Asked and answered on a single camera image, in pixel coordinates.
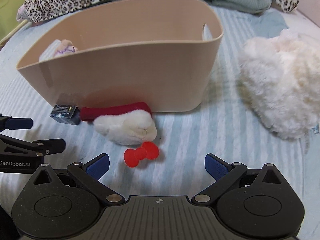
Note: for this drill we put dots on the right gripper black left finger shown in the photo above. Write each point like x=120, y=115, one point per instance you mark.
x=66, y=202

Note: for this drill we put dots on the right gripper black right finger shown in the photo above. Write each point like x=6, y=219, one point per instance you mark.
x=251, y=203

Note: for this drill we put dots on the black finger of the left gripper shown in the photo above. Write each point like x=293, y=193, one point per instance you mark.
x=8, y=122
x=17, y=146

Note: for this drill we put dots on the beige fuzzy sock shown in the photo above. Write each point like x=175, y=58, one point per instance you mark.
x=65, y=47

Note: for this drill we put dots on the dark blue printed box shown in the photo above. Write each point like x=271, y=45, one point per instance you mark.
x=66, y=114

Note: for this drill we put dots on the blue striped bed sheet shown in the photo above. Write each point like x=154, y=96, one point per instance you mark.
x=222, y=125

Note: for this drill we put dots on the red bow hair clip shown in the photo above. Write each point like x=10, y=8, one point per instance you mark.
x=148, y=150

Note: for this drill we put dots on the red and white sock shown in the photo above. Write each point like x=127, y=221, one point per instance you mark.
x=130, y=124

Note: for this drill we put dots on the green cabinet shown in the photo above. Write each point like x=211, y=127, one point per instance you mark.
x=9, y=25

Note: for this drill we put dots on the white fluffy plush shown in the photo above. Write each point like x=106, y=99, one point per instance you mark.
x=280, y=76

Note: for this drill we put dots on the beige plastic storage bin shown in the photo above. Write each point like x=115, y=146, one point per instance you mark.
x=160, y=52

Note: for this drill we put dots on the pale pink headboard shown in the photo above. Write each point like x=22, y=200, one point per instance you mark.
x=310, y=9

